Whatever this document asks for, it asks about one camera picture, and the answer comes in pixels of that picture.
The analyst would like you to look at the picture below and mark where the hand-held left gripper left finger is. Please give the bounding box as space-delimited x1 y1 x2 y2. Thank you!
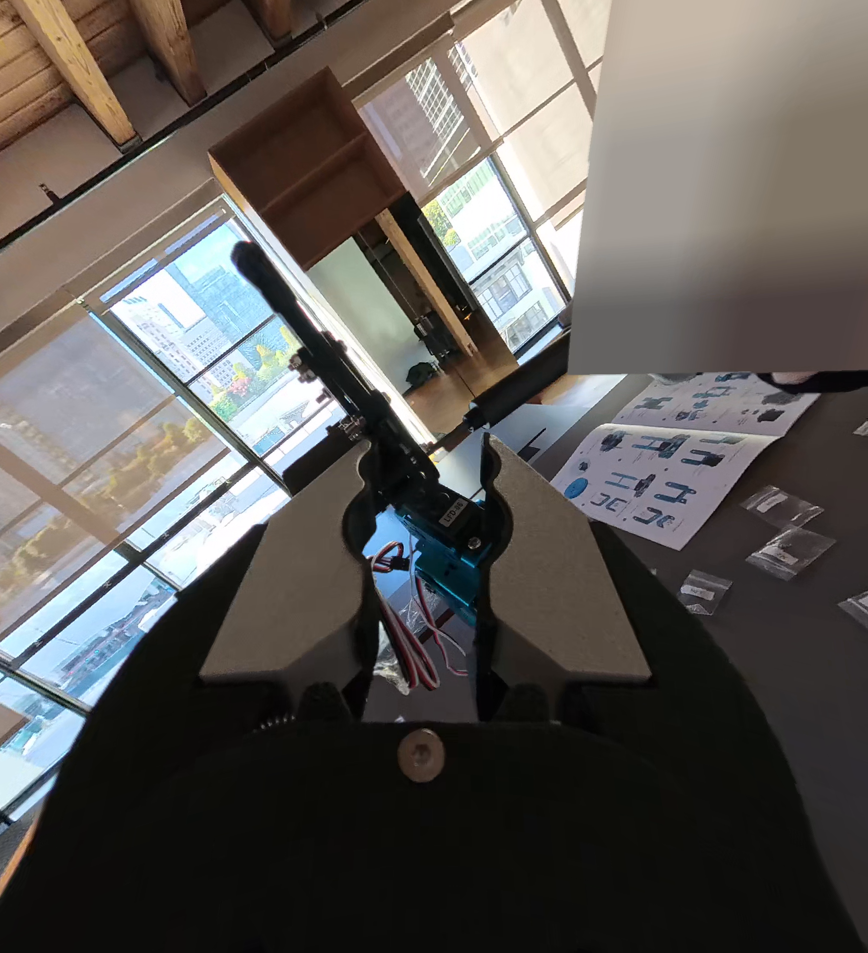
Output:
197 439 381 721

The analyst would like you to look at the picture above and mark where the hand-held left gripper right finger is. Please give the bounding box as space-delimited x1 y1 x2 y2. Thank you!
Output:
474 432 658 722

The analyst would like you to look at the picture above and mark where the blue and black toy robot arm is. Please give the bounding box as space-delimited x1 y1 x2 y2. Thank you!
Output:
231 240 513 628

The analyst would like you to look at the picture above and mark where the dark desk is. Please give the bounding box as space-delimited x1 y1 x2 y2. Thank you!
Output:
370 372 868 953

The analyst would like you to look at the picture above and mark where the crumpled clear plastic bag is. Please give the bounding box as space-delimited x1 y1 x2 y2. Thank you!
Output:
374 596 442 689

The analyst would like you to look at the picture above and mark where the open instruction booklet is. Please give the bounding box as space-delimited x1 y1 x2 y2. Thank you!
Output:
550 371 822 552

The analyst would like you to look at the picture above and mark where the beige roller window blind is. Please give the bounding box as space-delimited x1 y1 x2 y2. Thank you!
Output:
0 301 230 671
355 0 606 247

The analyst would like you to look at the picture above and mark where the red white black servo cable bundle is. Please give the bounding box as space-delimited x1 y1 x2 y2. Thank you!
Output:
363 540 472 695

